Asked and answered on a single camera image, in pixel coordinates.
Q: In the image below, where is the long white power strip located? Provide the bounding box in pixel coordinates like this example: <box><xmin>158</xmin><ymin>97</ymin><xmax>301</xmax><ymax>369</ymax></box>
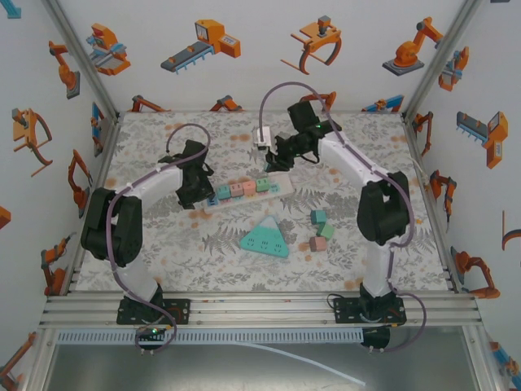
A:
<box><xmin>200</xmin><ymin>174</ymin><xmax>294</xmax><ymax>216</ymax></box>

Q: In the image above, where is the teal triangular power strip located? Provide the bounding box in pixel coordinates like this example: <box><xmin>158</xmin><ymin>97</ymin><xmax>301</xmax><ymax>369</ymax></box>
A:
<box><xmin>238</xmin><ymin>214</ymin><xmax>291</xmax><ymax>261</ymax></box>

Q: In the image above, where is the floral patterned table mat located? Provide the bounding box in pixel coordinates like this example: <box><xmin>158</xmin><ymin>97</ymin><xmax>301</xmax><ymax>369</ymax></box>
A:
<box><xmin>75</xmin><ymin>110</ymin><xmax>457</xmax><ymax>292</ymax></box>

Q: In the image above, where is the black controller box green light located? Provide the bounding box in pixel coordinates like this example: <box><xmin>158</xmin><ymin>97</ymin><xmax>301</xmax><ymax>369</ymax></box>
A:
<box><xmin>135</xmin><ymin>324</ymin><xmax>164</xmax><ymax>356</ymax></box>

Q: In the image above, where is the grey metal lower panel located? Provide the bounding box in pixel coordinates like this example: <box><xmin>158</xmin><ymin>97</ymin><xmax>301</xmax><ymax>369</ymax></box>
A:
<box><xmin>40</xmin><ymin>343</ymin><xmax>484</xmax><ymax>391</ymax></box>

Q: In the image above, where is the thin white tube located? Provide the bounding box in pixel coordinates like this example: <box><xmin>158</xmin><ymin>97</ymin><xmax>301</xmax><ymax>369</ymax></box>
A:
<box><xmin>234</xmin><ymin>340</ymin><xmax>367</xmax><ymax>387</ymax></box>

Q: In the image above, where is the aluminium side rail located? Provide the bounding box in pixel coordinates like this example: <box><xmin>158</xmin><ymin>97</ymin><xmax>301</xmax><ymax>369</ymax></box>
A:
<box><xmin>64</xmin><ymin>116</ymin><xmax>123</xmax><ymax>295</ymax></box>
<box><xmin>401</xmin><ymin>113</ymin><xmax>463</xmax><ymax>293</ymax></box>

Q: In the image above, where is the white power cord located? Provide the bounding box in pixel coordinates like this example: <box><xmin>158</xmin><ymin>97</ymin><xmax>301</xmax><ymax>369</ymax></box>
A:
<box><xmin>406</xmin><ymin>156</ymin><xmax>431</xmax><ymax>189</ymax></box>

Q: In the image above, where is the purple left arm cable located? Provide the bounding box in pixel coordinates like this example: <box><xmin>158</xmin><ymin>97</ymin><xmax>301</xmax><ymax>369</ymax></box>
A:
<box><xmin>106</xmin><ymin>123</ymin><xmax>212</xmax><ymax>356</ymax></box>

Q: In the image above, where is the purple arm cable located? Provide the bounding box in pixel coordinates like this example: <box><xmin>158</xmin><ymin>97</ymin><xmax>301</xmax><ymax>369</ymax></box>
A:
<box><xmin>259</xmin><ymin>81</ymin><xmax>428</xmax><ymax>354</ymax></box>
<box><xmin>106</xmin><ymin>123</ymin><xmax>212</xmax><ymax>356</ymax></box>

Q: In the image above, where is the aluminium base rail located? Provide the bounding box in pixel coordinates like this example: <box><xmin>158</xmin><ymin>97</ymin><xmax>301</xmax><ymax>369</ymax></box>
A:
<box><xmin>38</xmin><ymin>291</ymin><xmax>484</xmax><ymax>331</ymax></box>

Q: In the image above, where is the white slotted cable duct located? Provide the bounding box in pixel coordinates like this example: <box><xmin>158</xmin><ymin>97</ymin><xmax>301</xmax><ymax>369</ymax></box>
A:
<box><xmin>55</xmin><ymin>328</ymin><xmax>366</xmax><ymax>345</ymax></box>

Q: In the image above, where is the aluminium frame post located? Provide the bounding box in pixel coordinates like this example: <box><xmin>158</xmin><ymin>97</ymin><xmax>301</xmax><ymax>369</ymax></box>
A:
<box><xmin>40</xmin><ymin>0</ymin><xmax>122</xmax><ymax>121</ymax></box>
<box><xmin>401</xmin><ymin>0</ymin><xmax>484</xmax><ymax>121</ymax></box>

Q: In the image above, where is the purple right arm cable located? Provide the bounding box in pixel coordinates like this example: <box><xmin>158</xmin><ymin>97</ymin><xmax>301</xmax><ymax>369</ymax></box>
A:
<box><xmin>259</xmin><ymin>81</ymin><xmax>428</xmax><ymax>354</ymax></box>

